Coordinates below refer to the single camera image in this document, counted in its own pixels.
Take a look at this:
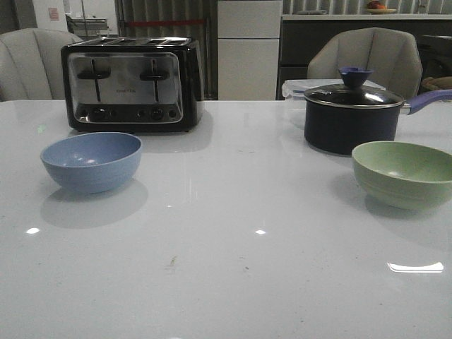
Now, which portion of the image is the fruit bowl on counter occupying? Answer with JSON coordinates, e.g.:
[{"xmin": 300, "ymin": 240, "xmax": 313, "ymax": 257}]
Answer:
[{"xmin": 365, "ymin": 0, "xmax": 397, "ymax": 15}]

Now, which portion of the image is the black and chrome toaster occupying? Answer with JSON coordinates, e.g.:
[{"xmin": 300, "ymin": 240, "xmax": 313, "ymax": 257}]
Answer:
[{"xmin": 61, "ymin": 37, "xmax": 204, "ymax": 132}]

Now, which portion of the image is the dark blue saucepan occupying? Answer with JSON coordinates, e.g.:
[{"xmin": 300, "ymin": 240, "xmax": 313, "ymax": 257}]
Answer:
[{"xmin": 304, "ymin": 90, "xmax": 451, "ymax": 155}]

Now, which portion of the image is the blue plastic bowl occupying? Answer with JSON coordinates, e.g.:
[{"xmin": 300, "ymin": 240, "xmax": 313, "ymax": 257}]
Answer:
[{"xmin": 40, "ymin": 132, "xmax": 142, "ymax": 194}]

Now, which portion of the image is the right beige upholstered chair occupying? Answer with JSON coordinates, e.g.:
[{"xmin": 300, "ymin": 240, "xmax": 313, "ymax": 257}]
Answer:
[{"xmin": 307, "ymin": 27, "xmax": 423, "ymax": 99}]

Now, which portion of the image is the beige upholstered chair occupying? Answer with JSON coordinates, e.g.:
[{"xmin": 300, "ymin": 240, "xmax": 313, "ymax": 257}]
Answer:
[
  {"xmin": 1, "ymin": 28, "xmax": 81, "ymax": 101},
  {"xmin": 307, "ymin": 27, "xmax": 423, "ymax": 99}
]

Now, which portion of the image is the clear plastic food container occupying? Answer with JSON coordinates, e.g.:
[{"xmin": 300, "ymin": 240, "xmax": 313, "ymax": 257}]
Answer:
[{"xmin": 282, "ymin": 78, "xmax": 386, "ymax": 102}]

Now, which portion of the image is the left beige upholstered chair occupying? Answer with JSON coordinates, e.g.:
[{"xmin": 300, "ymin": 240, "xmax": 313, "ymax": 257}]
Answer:
[{"xmin": 1, "ymin": 28, "xmax": 81, "ymax": 101}]

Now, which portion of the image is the glass pot lid blue knob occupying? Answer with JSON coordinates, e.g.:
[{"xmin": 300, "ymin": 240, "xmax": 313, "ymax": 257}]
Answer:
[{"xmin": 304, "ymin": 66, "xmax": 404, "ymax": 109}]

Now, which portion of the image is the green plastic bowl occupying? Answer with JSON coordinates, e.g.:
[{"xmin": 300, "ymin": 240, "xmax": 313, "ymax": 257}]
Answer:
[{"xmin": 352, "ymin": 141, "xmax": 451, "ymax": 210}]

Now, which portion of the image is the white cabinet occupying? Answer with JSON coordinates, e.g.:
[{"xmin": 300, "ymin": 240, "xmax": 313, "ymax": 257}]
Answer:
[{"xmin": 218, "ymin": 1, "xmax": 283, "ymax": 100}]

